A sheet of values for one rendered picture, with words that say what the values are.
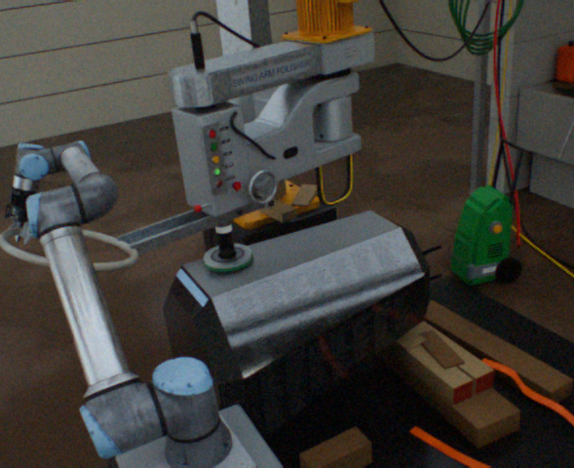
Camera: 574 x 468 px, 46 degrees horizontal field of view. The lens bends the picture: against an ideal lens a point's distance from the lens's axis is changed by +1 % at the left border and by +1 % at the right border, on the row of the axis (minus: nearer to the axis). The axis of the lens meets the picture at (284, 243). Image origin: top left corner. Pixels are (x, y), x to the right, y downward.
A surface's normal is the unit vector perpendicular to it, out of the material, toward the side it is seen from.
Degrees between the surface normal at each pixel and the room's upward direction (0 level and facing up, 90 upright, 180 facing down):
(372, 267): 45
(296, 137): 90
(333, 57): 90
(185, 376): 4
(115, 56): 90
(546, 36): 90
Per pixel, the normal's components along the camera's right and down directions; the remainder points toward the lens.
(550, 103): -0.89, 0.28
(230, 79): 0.63, 0.29
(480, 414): -0.09, -0.89
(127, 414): 0.28, -0.34
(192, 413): 0.42, 0.33
